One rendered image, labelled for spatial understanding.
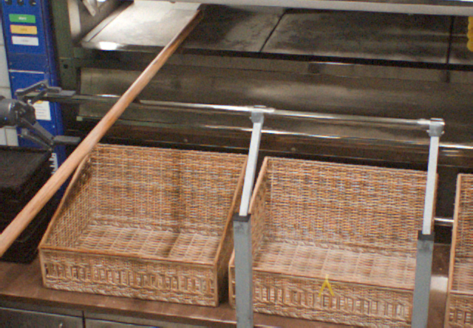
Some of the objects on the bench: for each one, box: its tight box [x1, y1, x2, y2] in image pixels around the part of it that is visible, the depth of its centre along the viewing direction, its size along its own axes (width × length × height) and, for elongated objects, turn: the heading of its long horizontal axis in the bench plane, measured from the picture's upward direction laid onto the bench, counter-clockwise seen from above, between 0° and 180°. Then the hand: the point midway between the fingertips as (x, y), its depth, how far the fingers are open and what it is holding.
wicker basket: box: [38, 143, 248, 307], centre depth 297 cm, size 49×56×28 cm
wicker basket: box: [228, 156, 439, 328], centre depth 283 cm, size 49×56×28 cm
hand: (72, 117), depth 252 cm, fingers open, 13 cm apart
